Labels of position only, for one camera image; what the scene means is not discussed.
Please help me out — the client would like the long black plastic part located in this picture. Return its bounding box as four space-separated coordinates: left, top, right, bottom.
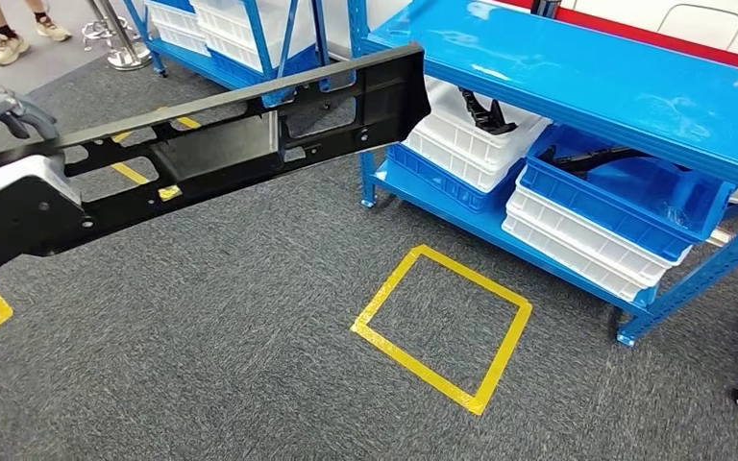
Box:
0 42 432 240

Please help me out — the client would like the person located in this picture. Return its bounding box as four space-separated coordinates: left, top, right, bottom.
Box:
0 0 73 67

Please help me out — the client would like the blue plastic bin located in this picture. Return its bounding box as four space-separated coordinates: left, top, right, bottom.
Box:
386 142 527 214
518 124 736 263

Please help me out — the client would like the white wrist camera black mount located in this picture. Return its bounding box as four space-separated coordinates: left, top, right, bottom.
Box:
0 154 86 276

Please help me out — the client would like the chrome stanchion post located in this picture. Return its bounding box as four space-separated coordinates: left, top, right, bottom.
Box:
82 0 154 72

